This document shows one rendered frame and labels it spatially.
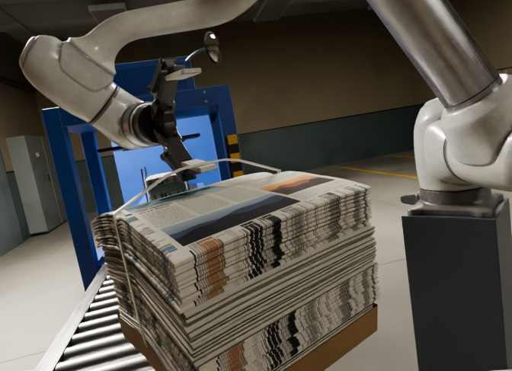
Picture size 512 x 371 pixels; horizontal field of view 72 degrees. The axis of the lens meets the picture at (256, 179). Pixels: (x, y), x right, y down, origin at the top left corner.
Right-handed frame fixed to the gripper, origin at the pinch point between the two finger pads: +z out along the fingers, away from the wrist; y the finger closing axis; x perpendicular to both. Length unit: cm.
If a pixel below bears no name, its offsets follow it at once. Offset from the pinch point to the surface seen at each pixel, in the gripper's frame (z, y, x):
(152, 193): -204, 52, -54
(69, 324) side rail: -63, 54, 21
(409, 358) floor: -44, 136, -117
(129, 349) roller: -35, 53, 11
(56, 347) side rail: -52, 53, 26
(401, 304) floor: -76, 140, -161
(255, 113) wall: -738, 21, -533
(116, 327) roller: -49, 54, 11
